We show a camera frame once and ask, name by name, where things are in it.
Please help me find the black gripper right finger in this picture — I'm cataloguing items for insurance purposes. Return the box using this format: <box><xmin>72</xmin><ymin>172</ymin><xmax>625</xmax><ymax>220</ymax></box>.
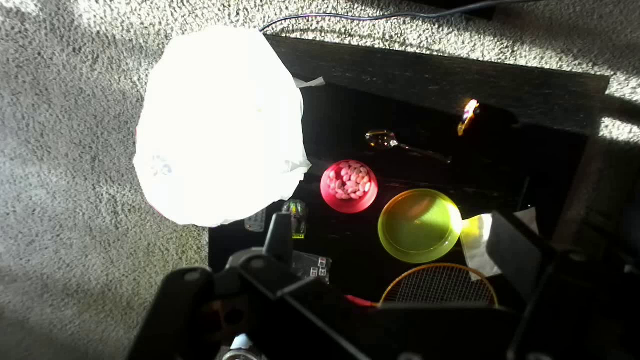
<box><xmin>488</xmin><ymin>212</ymin><xmax>554</xmax><ymax>303</ymax></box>

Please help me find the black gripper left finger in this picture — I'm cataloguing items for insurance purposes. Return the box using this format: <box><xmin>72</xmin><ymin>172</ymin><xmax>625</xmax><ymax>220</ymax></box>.
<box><xmin>264</xmin><ymin>214</ymin><xmax>291</xmax><ymax>264</ymax></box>

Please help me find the orange toy car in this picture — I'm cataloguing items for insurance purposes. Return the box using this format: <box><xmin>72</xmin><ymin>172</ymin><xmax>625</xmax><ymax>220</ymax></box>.
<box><xmin>456</xmin><ymin>101</ymin><xmax>479</xmax><ymax>136</ymax></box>

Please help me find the small metal object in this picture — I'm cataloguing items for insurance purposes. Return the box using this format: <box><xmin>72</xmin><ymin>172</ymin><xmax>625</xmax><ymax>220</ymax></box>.
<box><xmin>366</xmin><ymin>131</ymin><xmax>397</xmax><ymax>149</ymax></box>

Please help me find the crumpled white paper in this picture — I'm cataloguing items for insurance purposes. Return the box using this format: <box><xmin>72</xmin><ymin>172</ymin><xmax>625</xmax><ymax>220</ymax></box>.
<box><xmin>457</xmin><ymin>206</ymin><xmax>540</xmax><ymax>281</ymax></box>

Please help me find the orange mesh racket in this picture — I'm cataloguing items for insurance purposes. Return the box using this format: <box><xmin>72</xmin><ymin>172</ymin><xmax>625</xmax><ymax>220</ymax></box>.
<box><xmin>349</xmin><ymin>262</ymin><xmax>500</xmax><ymax>309</ymax></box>

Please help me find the red round lid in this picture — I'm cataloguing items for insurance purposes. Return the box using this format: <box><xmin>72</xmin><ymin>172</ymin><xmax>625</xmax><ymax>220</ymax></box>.
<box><xmin>319</xmin><ymin>161</ymin><xmax>377</xmax><ymax>214</ymax></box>

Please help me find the green plate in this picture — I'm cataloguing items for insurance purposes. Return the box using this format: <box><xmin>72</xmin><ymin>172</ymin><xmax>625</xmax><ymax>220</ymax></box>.
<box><xmin>377</xmin><ymin>189</ymin><xmax>463</xmax><ymax>264</ymax></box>

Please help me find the white cloth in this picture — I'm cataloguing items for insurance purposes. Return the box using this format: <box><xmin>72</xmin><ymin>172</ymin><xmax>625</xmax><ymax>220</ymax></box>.
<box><xmin>133</xmin><ymin>27</ymin><xmax>310</xmax><ymax>229</ymax></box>

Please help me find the black cable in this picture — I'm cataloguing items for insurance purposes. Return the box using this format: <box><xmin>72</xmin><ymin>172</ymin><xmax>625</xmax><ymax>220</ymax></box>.
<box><xmin>257</xmin><ymin>0</ymin><xmax>527</xmax><ymax>36</ymax></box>

